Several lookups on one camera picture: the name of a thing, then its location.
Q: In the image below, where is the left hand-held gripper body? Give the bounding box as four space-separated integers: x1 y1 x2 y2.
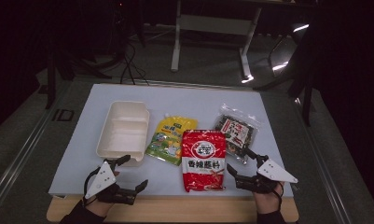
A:
83 159 138 206

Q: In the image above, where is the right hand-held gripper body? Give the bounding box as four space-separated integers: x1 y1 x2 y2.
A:
235 155 299 195

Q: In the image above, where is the white plastic lunch box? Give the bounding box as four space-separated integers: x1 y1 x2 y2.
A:
95 100 151 167

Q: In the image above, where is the clear dried seaweed packet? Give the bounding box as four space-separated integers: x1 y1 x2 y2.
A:
213 103 263 165

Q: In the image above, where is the person's left hand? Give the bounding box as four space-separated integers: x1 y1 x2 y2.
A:
84 196 115 218

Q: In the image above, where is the person's right hand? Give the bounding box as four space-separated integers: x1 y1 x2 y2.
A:
252 182 284 216

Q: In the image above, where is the red seasoning packet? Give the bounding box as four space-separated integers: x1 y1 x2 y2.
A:
180 129 229 193

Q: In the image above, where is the wooden table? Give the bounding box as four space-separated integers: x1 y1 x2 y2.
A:
46 195 300 224

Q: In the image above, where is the yellow green sauce pouch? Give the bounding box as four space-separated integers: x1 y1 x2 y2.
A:
145 113 199 167

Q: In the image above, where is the dark office chair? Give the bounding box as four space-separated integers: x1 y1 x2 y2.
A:
254 22 319 127

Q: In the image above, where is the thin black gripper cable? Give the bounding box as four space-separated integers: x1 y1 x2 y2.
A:
82 167 103 207
275 183 285 213

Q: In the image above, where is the grey metal rail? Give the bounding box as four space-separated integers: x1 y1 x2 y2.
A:
294 98 353 224
0 90 71 209

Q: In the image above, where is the black floor bracket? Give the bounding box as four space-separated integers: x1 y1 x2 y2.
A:
52 108 76 122

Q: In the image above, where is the thin floor cable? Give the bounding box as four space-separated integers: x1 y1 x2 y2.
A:
118 40 151 87

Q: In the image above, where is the white metal table frame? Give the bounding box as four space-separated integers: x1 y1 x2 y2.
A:
170 0 263 80

